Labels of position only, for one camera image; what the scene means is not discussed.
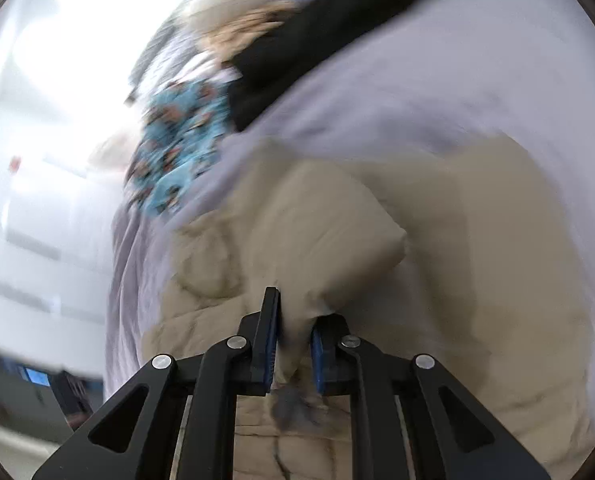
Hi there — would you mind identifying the lavender plush blanket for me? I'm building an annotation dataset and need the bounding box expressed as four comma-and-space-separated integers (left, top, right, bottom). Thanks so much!
102, 0, 595, 461

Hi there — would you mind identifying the dark object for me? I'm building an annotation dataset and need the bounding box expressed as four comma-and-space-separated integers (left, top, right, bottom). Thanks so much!
52, 370, 103, 432

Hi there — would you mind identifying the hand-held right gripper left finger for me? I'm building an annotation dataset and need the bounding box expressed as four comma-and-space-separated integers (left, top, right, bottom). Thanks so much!
32, 287, 282, 480

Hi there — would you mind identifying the beige striped cloth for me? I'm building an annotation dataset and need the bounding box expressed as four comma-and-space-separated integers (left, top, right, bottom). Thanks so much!
198, 0, 298, 66

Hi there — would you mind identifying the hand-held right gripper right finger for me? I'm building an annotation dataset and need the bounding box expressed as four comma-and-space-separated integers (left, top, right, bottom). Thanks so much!
310, 312, 553, 480

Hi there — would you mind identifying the black cloth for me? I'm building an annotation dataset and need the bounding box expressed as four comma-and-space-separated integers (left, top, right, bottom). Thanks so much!
225, 0, 428, 131

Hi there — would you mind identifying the beige padded jacket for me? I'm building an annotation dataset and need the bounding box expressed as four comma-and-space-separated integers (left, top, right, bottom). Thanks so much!
140, 135, 595, 480

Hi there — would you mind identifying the blue cartoon printed cloth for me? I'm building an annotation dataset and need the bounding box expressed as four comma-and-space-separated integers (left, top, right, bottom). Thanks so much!
125, 80, 231, 218

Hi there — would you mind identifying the white patterned pillow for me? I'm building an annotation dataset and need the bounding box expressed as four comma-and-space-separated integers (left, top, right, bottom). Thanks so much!
88, 132, 139, 172

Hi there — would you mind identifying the grey striped bedding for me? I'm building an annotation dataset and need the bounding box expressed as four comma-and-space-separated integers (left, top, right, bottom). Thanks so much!
126, 0, 248, 103

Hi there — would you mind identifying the white drawer cabinet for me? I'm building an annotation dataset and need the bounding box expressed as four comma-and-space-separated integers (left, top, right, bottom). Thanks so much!
0, 150, 114, 348

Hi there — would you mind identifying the cream knitted pillow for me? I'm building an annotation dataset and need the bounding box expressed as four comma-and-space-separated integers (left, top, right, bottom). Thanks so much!
180, 0, 278, 36

